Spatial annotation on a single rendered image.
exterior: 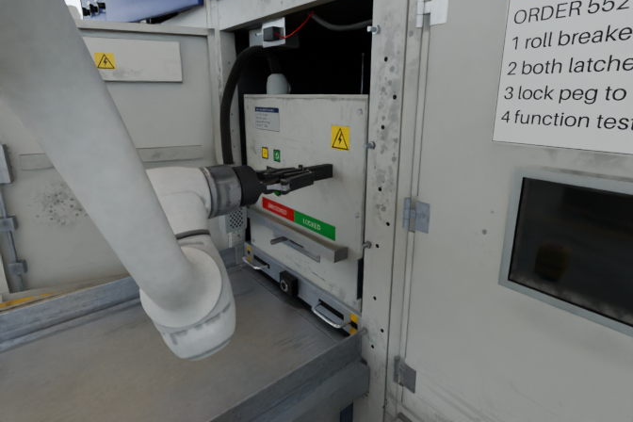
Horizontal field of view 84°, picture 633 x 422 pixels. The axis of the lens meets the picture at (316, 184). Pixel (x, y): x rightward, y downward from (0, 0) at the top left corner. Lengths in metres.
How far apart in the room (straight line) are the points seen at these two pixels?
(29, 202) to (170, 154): 0.38
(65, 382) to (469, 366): 0.75
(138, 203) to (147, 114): 0.83
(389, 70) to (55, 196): 0.97
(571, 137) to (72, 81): 0.46
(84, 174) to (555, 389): 0.57
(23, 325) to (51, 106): 0.87
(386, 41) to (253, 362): 0.68
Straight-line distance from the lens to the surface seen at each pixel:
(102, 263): 1.28
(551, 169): 0.48
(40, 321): 1.12
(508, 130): 0.49
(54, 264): 1.30
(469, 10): 0.53
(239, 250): 1.21
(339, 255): 0.78
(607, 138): 0.46
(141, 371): 0.89
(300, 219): 0.91
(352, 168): 0.73
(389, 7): 0.63
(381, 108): 0.62
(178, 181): 0.57
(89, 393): 0.89
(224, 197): 0.60
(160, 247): 0.38
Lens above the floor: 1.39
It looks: 14 degrees down
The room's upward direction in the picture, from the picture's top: straight up
